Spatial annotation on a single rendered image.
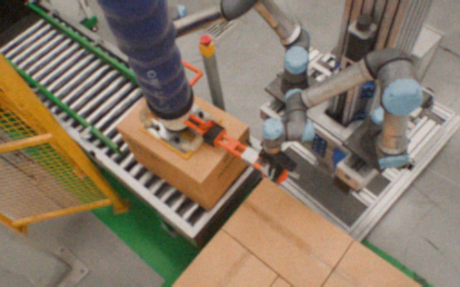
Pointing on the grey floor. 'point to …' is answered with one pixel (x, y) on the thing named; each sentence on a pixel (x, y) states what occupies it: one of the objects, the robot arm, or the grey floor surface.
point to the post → (213, 74)
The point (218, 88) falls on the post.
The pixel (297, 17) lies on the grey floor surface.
